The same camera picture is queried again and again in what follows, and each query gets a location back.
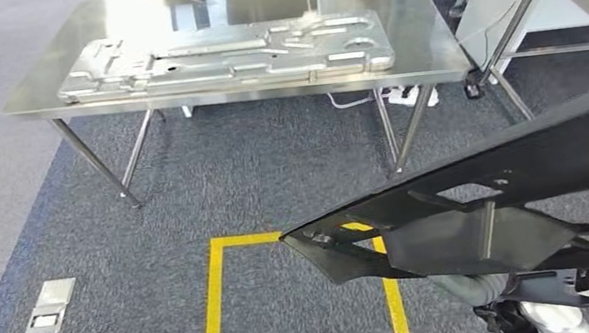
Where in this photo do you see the black plastic panel with cutouts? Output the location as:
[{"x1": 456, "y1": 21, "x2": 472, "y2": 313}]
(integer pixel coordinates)
[{"x1": 265, "y1": 87, "x2": 589, "y2": 307}]

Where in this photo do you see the stainless steel workbench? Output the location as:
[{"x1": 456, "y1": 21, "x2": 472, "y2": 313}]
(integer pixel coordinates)
[{"x1": 0, "y1": 0, "x2": 483, "y2": 223}]

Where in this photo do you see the silver metal fixture plate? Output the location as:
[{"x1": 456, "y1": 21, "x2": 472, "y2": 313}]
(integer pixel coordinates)
[{"x1": 52, "y1": 5, "x2": 398, "y2": 110}]

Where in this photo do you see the white power strip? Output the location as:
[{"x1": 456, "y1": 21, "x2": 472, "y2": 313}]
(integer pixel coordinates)
[{"x1": 385, "y1": 82, "x2": 441, "y2": 113}]

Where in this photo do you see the yellow floor tape square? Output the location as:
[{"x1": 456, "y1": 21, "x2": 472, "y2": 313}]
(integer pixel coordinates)
[{"x1": 187, "y1": 216, "x2": 413, "y2": 333}]

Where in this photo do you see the silver floor outlet box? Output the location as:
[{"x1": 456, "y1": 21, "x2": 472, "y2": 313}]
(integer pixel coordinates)
[{"x1": 18, "y1": 276, "x2": 83, "y2": 333}]

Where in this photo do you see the white cable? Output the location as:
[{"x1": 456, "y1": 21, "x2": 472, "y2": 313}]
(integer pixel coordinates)
[{"x1": 326, "y1": 87, "x2": 389, "y2": 112}]

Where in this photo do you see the black cable with plug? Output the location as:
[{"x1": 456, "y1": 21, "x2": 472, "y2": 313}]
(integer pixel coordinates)
[{"x1": 453, "y1": 0, "x2": 561, "y2": 101}]

